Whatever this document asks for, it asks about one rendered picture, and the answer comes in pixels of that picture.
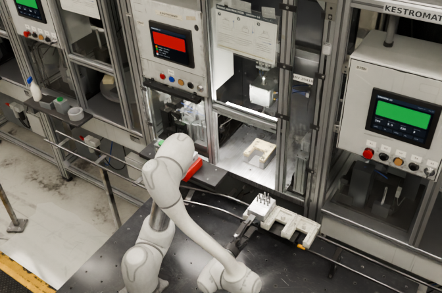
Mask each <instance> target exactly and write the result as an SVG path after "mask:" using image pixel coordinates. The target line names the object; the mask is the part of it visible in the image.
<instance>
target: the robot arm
mask: <svg viewBox="0 0 442 293"><path fill-rule="evenodd" d="M194 152H195V147H194V143H193V140H192V139H191V138H190V137H189V136H188V135H187V134H184V133H175V134H173V135H171V136H169V137H168V138H167V139H165V141H164V142H163V143H162V145H161V146H160V148H159V150H158V151H157V154H156V155H155V158H154V159H151V160H149V161H148V162H146V163H145V164H144V166H143V168H142V177H143V181H144V184H145V187H146V189H147V191H148V192H149V194H150V196H151V197H152V199H153V204H152V208H151V214H150V215H148V216H147V217H146V218H145V220H144V222H143V225H142V228H141V230H140V233H139V236H138V238H137V241H136V243H135V246H134V247H132V248H130V249H129V250H128V251H127V252H126V253H125V254H124V257H123V258H122V262H121V271H122V277H123V280H124V284H125V287H124V288H123V289H122V290H120V291H119V293H161V292H162V291H163V290H164V289H165V288H167V287H168V285H169V283H168V281H167V280H162V279H160V278H159V277H158V274H159V271H160V266H161V263H162V260H163V258H164V256H165V255H166V253H167V251H168V249H169V247H170V244H171V242H172V239H173V237H174V233H175V224H176V225H177V226H178V228H179V229H180V230H181V231H182V232H184V233H185V234H186V235H187V236H188V237H190V238H191V239H192V240H193V241H194V242H195V243H197V244H198V245H199V246H200V247H202V248H203V249H204V250H205V251H207V252H208V253H209V254H211V256H213V257H214V258H213V259H212V260H210V261H209V262H208V263H207V264H206V265H205V267H204V268H203V270H202V271H201V273H200V275H199V277H198V279H197V286H198V288H199V290H200V291H202V292H203V293H213V292H216V291H217V290H221V289H223V290H227V291H228V292H231V293H259V292H260V289H261V286H262V282H261V279H260V277H259V276H258V275H257V274H256V273H254V272H252V271H251V270H250V269H249V268H248V267H247V266H245V264H244V263H242V262H239V261H236V260H235V259H236V258H237V256H238V255H239V253H240V251H241V250H242V249H243V248H244V247H245V246H246V245H247V244H248V240H249V238H250V237H251V235H252V233H254V231H255V230H256V228H255V227H253V226H250V225H251V223H252V222H253V221H254V219H255V218H256V216H254V215H252V214H250V215H249V217H248V218H247V220H246V221H243V222H242V223H241V224H240V226H239V228H238V229H237V230H236V232H235V233H234V235H233V237H234V239H233V240H232V243H228V244H226V245H225V246H224V247H222V246H221V245H220V244H219V243H218V242H217V241H216V240H214V239H213V238H212V237H211V236H209V235H208V234H207V233H206V232H205V231H204V230H203V229H202V228H201V227H200V226H198V225H197V224H196V223H195V222H194V221H193V220H192V218H191V217H190V216H189V215H188V213H187V211H186V208H185V205H184V202H183V199H182V195H181V193H180V191H179V186H180V181H181V180H182V179H183V178H184V177H185V176H186V174H187V171H188V169H189V166H190V164H191V162H192V158H193V155H194ZM174 223H175V224H174ZM248 226H250V227H249V229H248V230H247V231H246V229H247V227H248ZM245 231H246V233H245ZM244 233H245V234H244ZM243 235H244V236H243ZM239 238H240V239H239Z"/></svg>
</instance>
